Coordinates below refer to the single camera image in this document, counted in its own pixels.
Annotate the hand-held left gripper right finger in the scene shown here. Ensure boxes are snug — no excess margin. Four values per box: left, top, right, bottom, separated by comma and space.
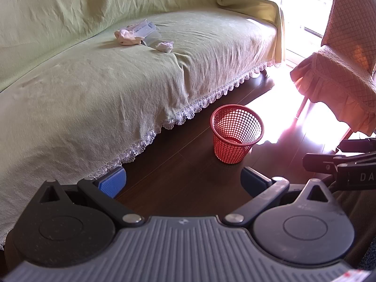
222, 167, 338, 228

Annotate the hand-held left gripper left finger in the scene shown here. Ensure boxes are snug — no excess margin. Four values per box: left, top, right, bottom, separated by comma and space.
31, 167, 144, 229

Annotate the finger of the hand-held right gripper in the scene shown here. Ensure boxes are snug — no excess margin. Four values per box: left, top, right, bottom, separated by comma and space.
336, 138, 376, 153
302, 152, 350, 173

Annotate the red plastic mesh basket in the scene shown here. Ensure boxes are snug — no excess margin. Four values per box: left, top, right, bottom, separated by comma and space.
211, 104, 264, 164

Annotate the clear plastic bag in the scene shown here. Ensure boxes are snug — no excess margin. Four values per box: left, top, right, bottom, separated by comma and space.
141, 32, 165, 48

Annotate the clear plastic box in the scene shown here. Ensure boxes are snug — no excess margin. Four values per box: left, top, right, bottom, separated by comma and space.
119, 20, 157, 37

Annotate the person's trouser leg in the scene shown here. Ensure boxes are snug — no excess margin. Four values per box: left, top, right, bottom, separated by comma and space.
329, 182, 376, 271

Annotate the chair with quilted cover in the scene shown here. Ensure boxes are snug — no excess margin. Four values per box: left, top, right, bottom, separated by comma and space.
290, 0, 376, 141

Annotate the sofa with green cover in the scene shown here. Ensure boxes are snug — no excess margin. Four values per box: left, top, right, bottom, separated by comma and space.
0, 0, 285, 250

